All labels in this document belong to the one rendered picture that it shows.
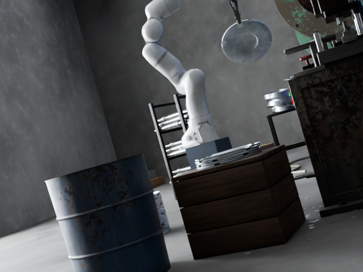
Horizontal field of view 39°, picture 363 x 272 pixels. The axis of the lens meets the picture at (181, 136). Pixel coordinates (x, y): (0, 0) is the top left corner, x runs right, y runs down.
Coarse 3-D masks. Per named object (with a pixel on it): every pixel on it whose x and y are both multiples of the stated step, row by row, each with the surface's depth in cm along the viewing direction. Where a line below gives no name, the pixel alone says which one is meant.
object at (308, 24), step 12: (276, 0) 386; (288, 0) 383; (300, 0) 387; (348, 0) 376; (360, 0) 366; (288, 12) 384; (300, 12) 381; (288, 24) 385; (300, 24) 382; (312, 24) 379; (324, 24) 376; (336, 24) 373; (348, 24) 370; (312, 36) 379
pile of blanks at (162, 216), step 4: (156, 196) 305; (160, 196) 310; (156, 200) 304; (160, 200) 317; (156, 204) 303; (160, 204) 312; (160, 208) 313; (164, 208) 311; (160, 212) 305; (164, 212) 308; (160, 216) 309; (164, 216) 307; (160, 220) 303; (164, 220) 306; (164, 224) 305; (168, 224) 309; (164, 228) 304; (168, 228) 308; (164, 232) 303
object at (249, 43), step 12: (252, 24) 288; (264, 24) 288; (228, 36) 292; (240, 36) 293; (252, 36) 294; (264, 36) 294; (228, 48) 298; (240, 48) 299; (252, 48) 299; (264, 48) 299; (240, 60) 304; (252, 60) 305
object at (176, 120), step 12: (180, 96) 476; (180, 108) 471; (156, 120) 491; (168, 120) 488; (180, 120) 472; (168, 132) 500; (180, 144) 486; (168, 156) 493; (180, 156) 506; (168, 168) 490; (180, 168) 492
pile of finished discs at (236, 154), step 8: (248, 144) 232; (256, 144) 214; (224, 152) 217; (232, 152) 208; (240, 152) 209; (248, 152) 225; (256, 152) 213; (200, 160) 215; (208, 160) 211; (216, 160) 214; (224, 160) 208; (232, 160) 208; (200, 168) 216
